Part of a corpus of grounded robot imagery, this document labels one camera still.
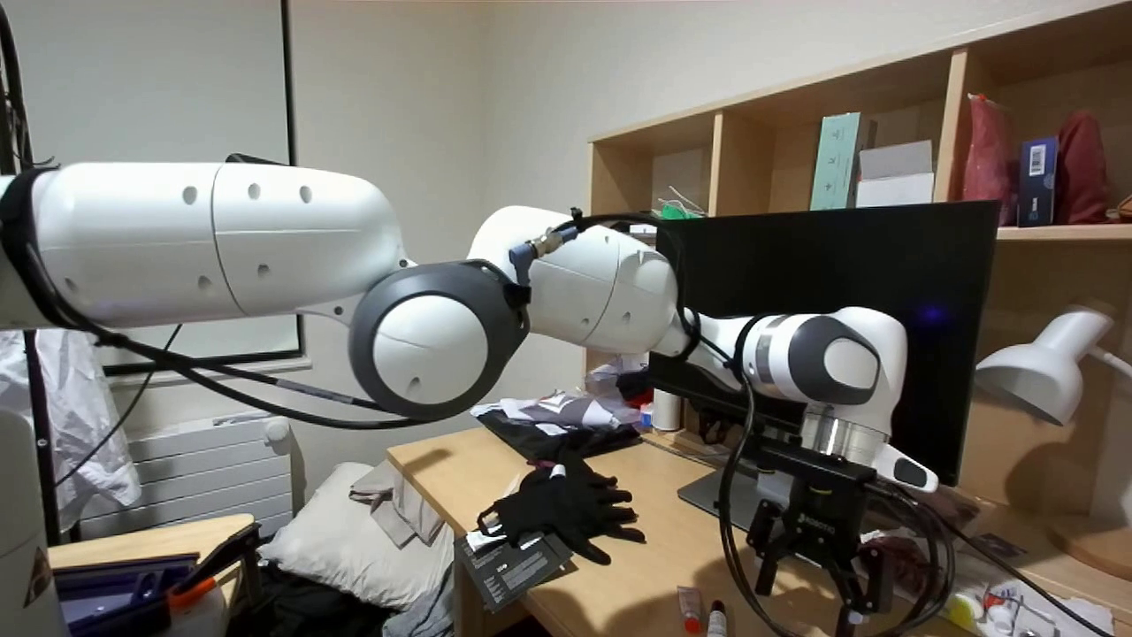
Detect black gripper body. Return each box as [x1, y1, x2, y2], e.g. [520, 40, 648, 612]
[738, 436, 945, 593]

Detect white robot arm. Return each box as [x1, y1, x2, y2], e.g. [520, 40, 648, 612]
[5, 163, 936, 493]

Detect grey monitor stand base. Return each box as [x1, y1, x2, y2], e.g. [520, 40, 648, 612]
[679, 471, 763, 532]

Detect pink tube red cap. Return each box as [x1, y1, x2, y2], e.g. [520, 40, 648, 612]
[676, 586, 706, 637]

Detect clear plastic bag of items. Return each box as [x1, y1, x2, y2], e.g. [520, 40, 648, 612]
[940, 582, 1116, 637]

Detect black gloves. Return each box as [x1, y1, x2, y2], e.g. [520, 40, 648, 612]
[479, 460, 644, 567]

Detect black computer monitor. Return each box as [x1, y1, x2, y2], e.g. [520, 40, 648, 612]
[658, 201, 999, 485]

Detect white desk lamp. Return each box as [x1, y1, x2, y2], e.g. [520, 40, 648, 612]
[977, 309, 1132, 425]

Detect black cardboard box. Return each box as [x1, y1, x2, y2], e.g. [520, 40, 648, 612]
[459, 536, 572, 612]

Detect white box on shelf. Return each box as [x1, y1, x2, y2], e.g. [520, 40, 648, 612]
[855, 143, 933, 209]

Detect teal book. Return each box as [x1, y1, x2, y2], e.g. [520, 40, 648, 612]
[811, 112, 862, 209]

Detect red bag on shelf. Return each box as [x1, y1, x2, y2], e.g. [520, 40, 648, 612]
[960, 93, 1116, 226]

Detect wooden bookshelf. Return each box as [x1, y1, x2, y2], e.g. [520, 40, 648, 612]
[591, 0, 1132, 545]

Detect white pillow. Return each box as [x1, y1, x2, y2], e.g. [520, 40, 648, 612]
[257, 460, 453, 608]

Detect white radiator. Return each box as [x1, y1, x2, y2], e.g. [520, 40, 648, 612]
[78, 415, 293, 539]

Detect purple storage tray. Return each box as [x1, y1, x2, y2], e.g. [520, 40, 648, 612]
[54, 552, 228, 637]

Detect whiteboard on wall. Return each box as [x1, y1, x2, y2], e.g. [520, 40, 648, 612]
[0, 0, 309, 379]

